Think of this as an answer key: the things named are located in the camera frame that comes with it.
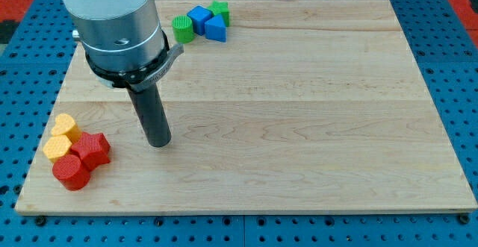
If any blue triangle block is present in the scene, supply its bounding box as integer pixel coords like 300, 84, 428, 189
205, 15, 227, 43

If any wooden board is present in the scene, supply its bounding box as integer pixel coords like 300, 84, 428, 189
16, 0, 477, 216

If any blue cube block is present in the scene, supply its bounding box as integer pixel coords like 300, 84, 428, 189
187, 6, 213, 36

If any yellow heart block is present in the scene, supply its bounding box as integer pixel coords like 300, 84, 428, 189
51, 113, 82, 143

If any green star block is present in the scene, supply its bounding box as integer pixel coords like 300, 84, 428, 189
207, 0, 230, 27

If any red star block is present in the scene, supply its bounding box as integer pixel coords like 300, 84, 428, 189
71, 132, 111, 171

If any red cylinder block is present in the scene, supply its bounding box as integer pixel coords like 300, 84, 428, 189
52, 154, 90, 191

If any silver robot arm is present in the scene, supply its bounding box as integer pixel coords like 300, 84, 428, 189
62, 0, 184, 147

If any black clamp ring mount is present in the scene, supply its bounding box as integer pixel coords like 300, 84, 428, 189
85, 32, 184, 92

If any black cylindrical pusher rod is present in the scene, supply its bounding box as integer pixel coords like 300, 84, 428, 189
128, 85, 172, 148

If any yellow hexagon block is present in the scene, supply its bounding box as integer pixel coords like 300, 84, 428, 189
42, 135, 72, 163

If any green cylinder block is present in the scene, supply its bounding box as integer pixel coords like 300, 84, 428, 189
172, 15, 195, 43

